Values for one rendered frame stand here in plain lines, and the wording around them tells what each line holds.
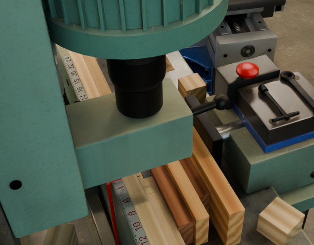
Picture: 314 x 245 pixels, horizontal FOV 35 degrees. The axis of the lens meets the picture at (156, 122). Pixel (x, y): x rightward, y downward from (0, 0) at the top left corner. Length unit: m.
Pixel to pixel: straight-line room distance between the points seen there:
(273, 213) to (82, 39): 0.34
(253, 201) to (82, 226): 0.27
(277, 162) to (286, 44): 1.86
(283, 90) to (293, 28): 1.94
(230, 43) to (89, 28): 0.78
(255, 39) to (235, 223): 0.64
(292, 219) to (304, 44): 1.94
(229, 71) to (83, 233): 0.32
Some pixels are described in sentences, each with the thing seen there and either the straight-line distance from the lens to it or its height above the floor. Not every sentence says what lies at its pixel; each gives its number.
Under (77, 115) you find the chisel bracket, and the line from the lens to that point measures 0.55.
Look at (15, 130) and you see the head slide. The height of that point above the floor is 1.15.
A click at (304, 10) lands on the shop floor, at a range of 2.78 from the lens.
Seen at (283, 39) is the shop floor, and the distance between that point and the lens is 2.54.
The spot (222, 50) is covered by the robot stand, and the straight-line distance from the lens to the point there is 1.16.
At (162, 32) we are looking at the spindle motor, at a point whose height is 1.22.
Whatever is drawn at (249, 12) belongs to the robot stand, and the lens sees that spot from 1.26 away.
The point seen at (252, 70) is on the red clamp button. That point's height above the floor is 1.02.
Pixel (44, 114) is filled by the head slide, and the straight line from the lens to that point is 0.43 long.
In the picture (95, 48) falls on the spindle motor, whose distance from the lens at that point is 0.40.
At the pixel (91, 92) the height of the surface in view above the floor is 0.95.
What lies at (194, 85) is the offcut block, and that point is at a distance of 0.78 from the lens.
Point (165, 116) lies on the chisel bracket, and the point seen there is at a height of 1.07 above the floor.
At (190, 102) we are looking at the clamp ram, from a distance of 0.67.
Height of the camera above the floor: 1.44
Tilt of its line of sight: 45 degrees down
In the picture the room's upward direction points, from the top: 3 degrees counter-clockwise
